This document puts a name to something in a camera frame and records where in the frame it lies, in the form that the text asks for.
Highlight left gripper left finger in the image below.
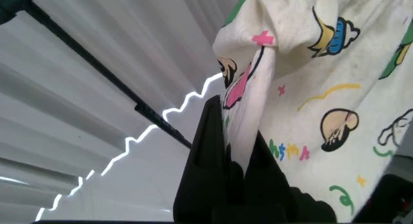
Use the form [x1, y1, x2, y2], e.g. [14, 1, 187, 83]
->
[173, 94, 241, 222]

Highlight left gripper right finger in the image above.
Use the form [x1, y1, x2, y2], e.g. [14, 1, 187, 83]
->
[240, 130, 298, 222]

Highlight cream printed garment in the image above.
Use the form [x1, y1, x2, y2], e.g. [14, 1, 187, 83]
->
[212, 0, 413, 223]

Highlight black clothes rack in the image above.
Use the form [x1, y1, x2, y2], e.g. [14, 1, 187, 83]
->
[0, 0, 193, 150]

